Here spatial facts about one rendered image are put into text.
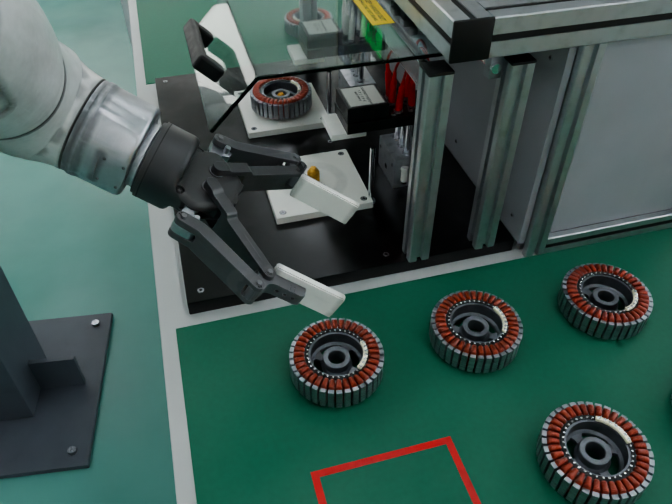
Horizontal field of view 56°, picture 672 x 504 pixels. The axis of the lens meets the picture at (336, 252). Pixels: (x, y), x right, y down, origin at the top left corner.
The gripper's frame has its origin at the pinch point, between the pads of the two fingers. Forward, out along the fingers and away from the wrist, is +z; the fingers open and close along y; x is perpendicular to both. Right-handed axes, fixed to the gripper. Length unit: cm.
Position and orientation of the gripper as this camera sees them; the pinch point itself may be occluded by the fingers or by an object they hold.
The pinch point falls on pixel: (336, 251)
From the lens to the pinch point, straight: 63.1
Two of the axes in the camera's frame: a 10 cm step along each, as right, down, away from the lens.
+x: 4.9, -6.0, -6.3
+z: 8.6, 4.3, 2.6
